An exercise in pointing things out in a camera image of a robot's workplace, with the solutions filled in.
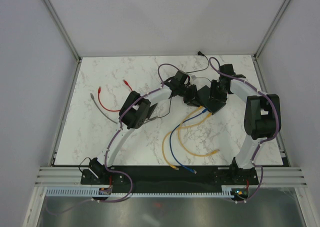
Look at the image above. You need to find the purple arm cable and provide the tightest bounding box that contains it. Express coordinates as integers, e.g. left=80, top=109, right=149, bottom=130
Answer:
left=208, top=56, right=280, bottom=205
left=44, top=63, right=183, bottom=215

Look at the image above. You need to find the grey ethernet cable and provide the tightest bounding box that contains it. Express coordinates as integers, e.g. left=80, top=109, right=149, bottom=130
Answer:
left=89, top=93, right=162, bottom=125

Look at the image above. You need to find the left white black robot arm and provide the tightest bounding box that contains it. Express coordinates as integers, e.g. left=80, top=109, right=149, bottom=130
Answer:
left=80, top=70, right=205, bottom=185

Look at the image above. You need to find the red ethernet cable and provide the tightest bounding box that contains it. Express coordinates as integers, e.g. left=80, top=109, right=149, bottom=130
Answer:
left=96, top=78, right=133, bottom=112

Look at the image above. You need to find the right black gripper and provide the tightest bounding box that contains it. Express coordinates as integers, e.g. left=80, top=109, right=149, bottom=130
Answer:
left=208, top=80, right=229, bottom=105

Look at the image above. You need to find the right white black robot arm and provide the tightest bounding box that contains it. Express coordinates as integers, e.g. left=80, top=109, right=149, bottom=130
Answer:
left=209, top=64, right=281, bottom=185

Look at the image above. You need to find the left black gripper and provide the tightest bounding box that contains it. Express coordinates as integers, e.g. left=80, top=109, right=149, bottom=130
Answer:
left=177, top=85, right=203, bottom=109

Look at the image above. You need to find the aluminium corner post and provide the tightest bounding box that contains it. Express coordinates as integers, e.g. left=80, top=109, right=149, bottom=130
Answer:
left=252, top=0, right=292, bottom=61
left=34, top=0, right=83, bottom=62

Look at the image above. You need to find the aluminium frame rail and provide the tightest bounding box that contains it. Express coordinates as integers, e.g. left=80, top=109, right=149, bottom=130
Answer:
left=35, top=166, right=307, bottom=188

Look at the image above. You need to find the left aluminium corner post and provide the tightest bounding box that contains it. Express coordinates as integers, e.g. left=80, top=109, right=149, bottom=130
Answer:
left=34, top=0, right=83, bottom=62

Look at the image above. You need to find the white slotted cable duct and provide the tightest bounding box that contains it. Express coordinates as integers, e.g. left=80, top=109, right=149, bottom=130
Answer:
left=45, top=187, right=234, bottom=198

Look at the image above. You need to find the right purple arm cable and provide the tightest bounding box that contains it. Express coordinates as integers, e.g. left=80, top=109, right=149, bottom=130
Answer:
left=208, top=56, right=280, bottom=205

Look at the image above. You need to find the black network switch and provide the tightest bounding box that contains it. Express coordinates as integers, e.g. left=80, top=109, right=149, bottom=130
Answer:
left=197, top=86, right=227, bottom=115

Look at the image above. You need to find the short yellow ethernet cable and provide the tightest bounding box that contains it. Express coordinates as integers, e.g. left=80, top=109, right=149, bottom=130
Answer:
left=177, top=105, right=221, bottom=159

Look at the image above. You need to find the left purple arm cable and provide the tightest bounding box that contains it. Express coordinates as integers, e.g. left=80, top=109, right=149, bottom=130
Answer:
left=44, top=63, right=183, bottom=215

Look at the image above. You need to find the long yellow ethernet cable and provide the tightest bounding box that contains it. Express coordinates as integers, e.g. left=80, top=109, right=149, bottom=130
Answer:
left=162, top=113, right=213, bottom=171

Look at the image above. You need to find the blue ethernet cable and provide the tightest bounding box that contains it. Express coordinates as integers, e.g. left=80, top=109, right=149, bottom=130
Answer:
left=169, top=107, right=198, bottom=174

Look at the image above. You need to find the black power adapter brick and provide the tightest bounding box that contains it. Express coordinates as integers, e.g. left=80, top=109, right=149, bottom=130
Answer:
left=146, top=103, right=158, bottom=120

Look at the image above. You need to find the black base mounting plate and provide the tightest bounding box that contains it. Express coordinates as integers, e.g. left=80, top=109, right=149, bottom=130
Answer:
left=80, top=164, right=259, bottom=194

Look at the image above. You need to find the right aluminium corner post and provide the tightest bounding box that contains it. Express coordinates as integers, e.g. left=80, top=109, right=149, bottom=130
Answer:
left=252, top=0, right=292, bottom=61

